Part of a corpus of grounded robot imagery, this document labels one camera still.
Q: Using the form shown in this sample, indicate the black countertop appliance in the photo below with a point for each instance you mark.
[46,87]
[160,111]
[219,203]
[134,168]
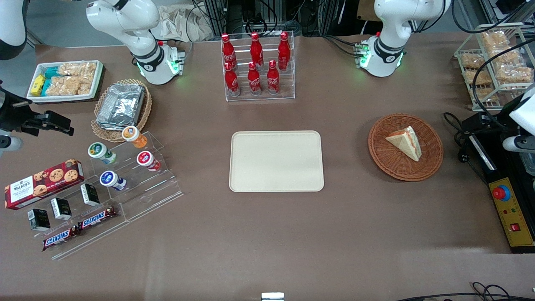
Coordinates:
[508,167]

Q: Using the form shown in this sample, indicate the small black box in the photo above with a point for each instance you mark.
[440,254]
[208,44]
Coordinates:
[61,209]
[90,194]
[39,219]

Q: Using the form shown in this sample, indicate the green lid yogurt cup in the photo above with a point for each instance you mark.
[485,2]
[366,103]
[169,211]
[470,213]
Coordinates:
[99,151]

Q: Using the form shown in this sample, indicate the Snickers chocolate bar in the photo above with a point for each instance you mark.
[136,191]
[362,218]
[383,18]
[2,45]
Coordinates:
[58,238]
[96,218]

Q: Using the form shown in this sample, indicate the beige plastic tray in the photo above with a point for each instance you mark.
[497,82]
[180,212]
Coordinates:
[276,161]

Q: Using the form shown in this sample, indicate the orange lid yogurt cup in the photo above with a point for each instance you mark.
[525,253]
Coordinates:
[133,136]

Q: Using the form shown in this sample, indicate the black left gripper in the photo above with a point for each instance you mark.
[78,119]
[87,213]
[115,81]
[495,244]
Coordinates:
[477,123]

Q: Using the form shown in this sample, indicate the triangular sandwich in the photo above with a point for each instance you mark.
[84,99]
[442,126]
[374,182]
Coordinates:
[407,142]

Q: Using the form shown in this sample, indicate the crumpled beige cloth bag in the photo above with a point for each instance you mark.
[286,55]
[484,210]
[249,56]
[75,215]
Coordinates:
[175,23]

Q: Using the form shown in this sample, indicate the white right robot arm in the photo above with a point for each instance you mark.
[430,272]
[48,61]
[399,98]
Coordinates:
[142,50]

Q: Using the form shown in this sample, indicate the teal snack packet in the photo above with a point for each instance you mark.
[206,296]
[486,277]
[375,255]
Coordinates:
[46,87]
[51,72]

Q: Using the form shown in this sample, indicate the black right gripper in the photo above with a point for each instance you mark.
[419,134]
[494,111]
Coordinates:
[13,114]

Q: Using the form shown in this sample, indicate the white rectangular snack tray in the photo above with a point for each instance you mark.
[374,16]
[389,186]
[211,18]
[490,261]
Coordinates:
[98,81]

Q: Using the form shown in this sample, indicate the bagged rice cracker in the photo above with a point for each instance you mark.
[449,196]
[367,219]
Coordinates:
[473,60]
[495,39]
[485,94]
[505,54]
[477,77]
[514,73]

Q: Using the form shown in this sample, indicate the blue lid yogurt cup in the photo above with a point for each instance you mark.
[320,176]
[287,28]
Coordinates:
[110,179]

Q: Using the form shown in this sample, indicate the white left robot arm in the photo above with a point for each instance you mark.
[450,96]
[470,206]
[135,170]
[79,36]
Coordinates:
[393,25]

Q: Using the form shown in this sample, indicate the clear acrylic bottle rack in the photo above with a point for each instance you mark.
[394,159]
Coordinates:
[259,97]

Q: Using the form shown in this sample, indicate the yellow emergency stop control box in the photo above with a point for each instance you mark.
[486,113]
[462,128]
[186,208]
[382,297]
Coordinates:
[512,213]

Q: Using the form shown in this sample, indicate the clear acrylic step stand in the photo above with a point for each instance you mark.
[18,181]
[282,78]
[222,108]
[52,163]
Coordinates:
[154,192]

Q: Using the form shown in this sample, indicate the brown round wicker basket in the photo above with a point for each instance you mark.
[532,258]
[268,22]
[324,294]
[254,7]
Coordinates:
[393,163]

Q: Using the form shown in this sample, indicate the red cola bottle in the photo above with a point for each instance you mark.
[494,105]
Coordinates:
[256,50]
[273,79]
[228,50]
[232,81]
[254,80]
[284,50]

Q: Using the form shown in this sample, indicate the clear acrylic low stand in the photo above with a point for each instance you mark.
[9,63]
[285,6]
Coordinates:
[96,238]

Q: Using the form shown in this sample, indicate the stacked aluminium foil containers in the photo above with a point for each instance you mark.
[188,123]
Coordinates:
[121,104]

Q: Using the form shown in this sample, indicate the clear glass container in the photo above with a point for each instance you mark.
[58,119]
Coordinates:
[528,165]

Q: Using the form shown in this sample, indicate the yellow snack packet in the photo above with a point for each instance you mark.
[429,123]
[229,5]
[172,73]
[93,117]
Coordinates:
[38,83]

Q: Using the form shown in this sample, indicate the red Walkers cookie box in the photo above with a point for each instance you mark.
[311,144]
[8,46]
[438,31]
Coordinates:
[42,184]

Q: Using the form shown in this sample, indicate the light oval wicker basket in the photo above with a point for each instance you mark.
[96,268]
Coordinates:
[142,119]

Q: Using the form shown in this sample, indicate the clear rice cracker bag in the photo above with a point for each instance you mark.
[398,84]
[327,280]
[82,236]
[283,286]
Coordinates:
[67,85]
[77,69]

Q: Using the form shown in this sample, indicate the red lid yogurt cup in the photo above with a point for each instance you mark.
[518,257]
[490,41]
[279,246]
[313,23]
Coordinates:
[146,160]

